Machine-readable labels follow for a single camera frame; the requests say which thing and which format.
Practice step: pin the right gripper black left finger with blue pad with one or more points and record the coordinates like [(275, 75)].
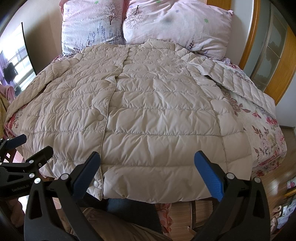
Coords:
[(42, 221)]

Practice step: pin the wooden bed base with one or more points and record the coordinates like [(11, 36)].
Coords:
[(181, 215)]

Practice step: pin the left floral pink pillow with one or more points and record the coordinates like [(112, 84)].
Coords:
[(88, 23)]

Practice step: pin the right floral pink pillow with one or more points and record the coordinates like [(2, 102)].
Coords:
[(194, 25)]

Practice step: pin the floral pink pillow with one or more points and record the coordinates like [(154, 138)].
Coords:
[(194, 25), (88, 23)]

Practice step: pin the floral bed sheet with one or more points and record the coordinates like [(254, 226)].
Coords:
[(264, 134)]

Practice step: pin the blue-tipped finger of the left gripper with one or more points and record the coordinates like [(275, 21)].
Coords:
[(9, 144)]

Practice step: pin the beige quilted down jacket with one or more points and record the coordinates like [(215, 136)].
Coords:
[(146, 109)]

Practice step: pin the black framed mirror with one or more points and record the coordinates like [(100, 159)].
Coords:
[(16, 66)]

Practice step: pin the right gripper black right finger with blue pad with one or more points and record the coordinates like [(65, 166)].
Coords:
[(242, 211)]

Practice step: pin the wooden headboard frame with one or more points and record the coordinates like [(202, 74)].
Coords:
[(262, 44)]

